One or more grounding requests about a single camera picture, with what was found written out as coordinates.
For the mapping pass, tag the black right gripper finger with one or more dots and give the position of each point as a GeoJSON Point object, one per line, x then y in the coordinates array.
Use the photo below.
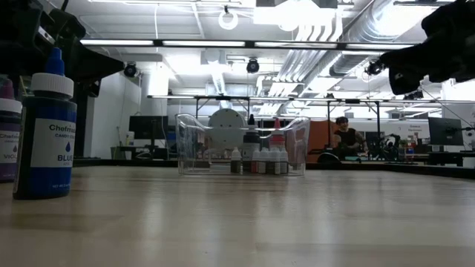
{"type": "Point", "coordinates": [412, 66]}

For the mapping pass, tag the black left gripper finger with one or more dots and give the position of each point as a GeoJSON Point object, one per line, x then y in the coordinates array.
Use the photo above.
{"type": "Point", "coordinates": [96, 65]}

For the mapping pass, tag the large violet Chefmaster bottle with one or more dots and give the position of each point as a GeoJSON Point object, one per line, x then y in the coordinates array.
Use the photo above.
{"type": "Point", "coordinates": [9, 148]}

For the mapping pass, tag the large blue Chefmaster bottle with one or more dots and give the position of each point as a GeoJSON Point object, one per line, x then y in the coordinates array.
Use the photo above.
{"type": "Point", "coordinates": [50, 148]}

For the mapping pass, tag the large pink Chefmaster bottle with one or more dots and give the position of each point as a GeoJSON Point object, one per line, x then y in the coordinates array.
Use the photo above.
{"type": "Point", "coordinates": [277, 137]}

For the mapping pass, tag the small dropper bottle white cap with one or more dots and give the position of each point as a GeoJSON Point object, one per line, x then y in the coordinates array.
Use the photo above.
{"type": "Point", "coordinates": [255, 165]}
{"type": "Point", "coordinates": [284, 163]}

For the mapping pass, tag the small brown dropper bottle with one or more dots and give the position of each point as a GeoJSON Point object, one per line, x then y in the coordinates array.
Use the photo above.
{"type": "Point", "coordinates": [274, 163]}

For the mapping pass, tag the large black Chefmaster bottle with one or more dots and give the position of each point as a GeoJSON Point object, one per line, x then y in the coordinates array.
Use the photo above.
{"type": "Point", "coordinates": [251, 139]}

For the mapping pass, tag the black ceiling spotlight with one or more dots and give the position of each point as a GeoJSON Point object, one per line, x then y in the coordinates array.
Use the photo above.
{"type": "Point", "coordinates": [413, 96]}
{"type": "Point", "coordinates": [373, 68]}
{"type": "Point", "coordinates": [130, 69]}
{"type": "Point", "coordinates": [253, 66]}

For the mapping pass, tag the long ceiling light bar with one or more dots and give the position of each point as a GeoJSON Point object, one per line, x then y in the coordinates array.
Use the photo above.
{"type": "Point", "coordinates": [378, 46]}
{"type": "Point", "coordinates": [297, 45]}
{"type": "Point", "coordinates": [204, 43]}
{"type": "Point", "coordinates": [117, 42]}

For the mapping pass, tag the white sign board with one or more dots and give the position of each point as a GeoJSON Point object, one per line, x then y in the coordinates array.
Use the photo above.
{"type": "Point", "coordinates": [412, 128]}

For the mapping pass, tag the black computer monitor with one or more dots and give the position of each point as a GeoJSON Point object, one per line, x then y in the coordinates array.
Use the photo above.
{"type": "Point", "coordinates": [148, 128]}
{"type": "Point", "coordinates": [445, 131]}

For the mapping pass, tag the white container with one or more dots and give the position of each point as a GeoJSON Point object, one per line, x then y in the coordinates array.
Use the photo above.
{"type": "Point", "coordinates": [130, 138]}

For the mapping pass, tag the black office desk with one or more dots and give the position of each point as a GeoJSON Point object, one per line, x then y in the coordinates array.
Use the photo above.
{"type": "Point", "coordinates": [126, 150]}

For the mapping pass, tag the person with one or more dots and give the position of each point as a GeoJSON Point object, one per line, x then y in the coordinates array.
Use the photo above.
{"type": "Point", "coordinates": [347, 139]}

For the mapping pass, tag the clear plastic bin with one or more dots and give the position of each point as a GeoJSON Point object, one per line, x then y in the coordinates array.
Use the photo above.
{"type": "Point", "coordinates": [185, 155]}

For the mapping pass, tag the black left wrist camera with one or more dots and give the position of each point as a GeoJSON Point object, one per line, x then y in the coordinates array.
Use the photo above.
{"type": "Point", "coordinates": [68, 24]}

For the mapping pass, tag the dark vertical post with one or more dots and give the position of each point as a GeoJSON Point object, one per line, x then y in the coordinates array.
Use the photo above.
{"type": "Point", "coordinates": [81, 122]}

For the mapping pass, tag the silver ventilation duct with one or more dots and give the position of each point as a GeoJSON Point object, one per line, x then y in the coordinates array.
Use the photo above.
{"type": "Point", "coordinates": [352, 33]}

